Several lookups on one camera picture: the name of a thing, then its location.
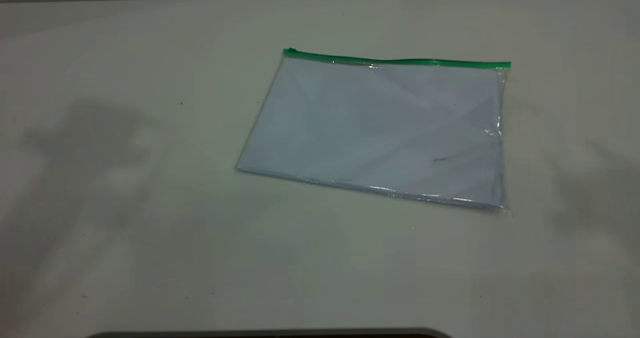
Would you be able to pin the small green zipper slider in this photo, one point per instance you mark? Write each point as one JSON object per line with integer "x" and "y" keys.
{"x": 292, "y": 52}

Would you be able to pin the clear zip bag green zipper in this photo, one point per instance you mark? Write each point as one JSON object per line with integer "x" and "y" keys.
{"x": 380, "y": 127}

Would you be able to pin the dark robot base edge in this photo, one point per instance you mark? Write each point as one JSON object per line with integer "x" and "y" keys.
{"x": 250, "y": 335}

